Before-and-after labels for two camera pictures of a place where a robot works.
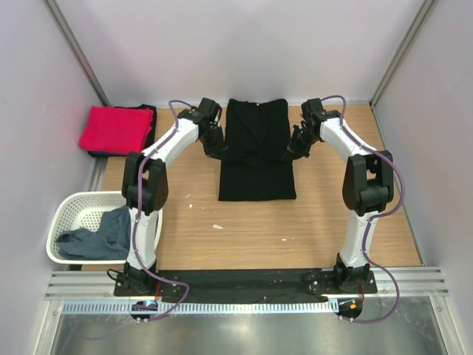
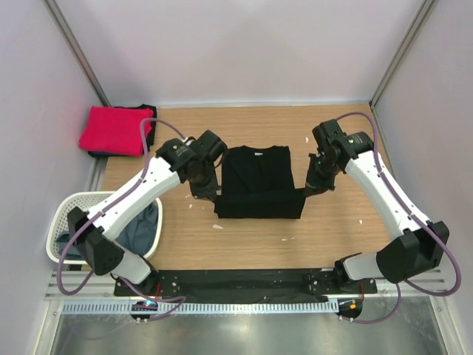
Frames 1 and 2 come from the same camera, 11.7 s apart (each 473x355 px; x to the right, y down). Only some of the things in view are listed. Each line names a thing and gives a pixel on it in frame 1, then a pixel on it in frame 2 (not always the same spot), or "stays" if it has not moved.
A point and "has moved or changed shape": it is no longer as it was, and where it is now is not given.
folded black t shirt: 100,154 stays
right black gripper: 294,151 → 315,185
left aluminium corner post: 80,51 stays
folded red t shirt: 117,130 stays
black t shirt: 253,168 has moved or changed shape
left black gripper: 216,151 → 208,191
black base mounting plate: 242,285 stays
